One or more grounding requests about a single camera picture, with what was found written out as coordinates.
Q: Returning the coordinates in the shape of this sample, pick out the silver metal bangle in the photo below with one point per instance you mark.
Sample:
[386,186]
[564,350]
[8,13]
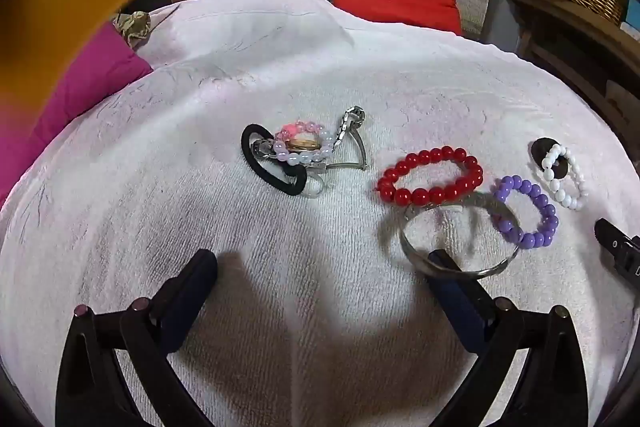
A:
[410,248]

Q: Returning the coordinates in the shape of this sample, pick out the patterned crumpled cloth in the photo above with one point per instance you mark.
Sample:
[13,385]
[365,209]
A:
[132,27]

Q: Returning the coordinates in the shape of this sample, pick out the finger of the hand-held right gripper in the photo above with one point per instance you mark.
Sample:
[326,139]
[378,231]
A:
[617,244]

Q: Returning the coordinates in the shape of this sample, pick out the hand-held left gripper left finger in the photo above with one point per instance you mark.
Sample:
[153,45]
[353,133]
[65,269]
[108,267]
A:
[187,292]

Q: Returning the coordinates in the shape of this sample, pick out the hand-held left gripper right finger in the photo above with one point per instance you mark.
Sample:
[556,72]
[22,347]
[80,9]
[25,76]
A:
[457,302]

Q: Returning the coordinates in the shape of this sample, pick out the black round disc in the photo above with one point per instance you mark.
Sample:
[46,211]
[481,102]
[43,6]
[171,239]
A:
[540,150]

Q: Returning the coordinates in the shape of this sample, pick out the silver wristwatch with gold face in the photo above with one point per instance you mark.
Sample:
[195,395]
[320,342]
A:
[345,127]

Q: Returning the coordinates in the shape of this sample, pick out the wooden shelf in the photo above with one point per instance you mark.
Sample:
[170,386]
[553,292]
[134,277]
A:
[575,42]

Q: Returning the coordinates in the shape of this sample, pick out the magenta cushion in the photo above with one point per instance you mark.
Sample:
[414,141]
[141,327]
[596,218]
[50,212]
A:
[85,92]

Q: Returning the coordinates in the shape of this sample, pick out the white terry towel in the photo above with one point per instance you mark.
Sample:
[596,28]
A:
[200,107]

